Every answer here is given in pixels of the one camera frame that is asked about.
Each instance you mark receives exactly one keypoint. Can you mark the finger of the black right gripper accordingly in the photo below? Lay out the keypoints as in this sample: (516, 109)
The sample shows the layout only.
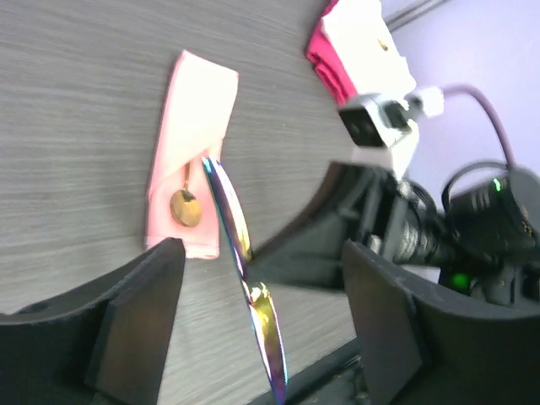
(306, 252)

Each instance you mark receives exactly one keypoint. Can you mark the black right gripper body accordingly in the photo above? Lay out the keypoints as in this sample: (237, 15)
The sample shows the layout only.
(485, 239)

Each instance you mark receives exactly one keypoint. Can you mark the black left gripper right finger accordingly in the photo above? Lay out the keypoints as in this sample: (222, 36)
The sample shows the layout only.
(421, 343)

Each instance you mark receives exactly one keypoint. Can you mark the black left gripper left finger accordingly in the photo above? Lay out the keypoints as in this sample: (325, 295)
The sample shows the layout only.
(104, 342)

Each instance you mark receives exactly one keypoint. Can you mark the gold spoon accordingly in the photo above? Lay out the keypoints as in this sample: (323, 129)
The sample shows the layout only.
(184, 206)

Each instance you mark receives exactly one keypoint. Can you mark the pink satin napkin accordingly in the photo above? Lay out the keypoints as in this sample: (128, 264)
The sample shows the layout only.
(198, 105)

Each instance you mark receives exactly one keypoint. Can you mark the magenta folded cloth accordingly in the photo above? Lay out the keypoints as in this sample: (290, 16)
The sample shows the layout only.
(327, 64)

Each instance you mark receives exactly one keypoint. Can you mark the white folded cloth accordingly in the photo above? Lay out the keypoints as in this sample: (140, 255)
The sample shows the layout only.
(365, 47)

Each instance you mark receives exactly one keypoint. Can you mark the white wrist camera connector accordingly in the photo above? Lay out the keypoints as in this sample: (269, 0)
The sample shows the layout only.
(384, 127)

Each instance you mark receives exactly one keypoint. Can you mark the grey aluminium corner post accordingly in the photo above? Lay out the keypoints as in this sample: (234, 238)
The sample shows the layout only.
(411, 12)

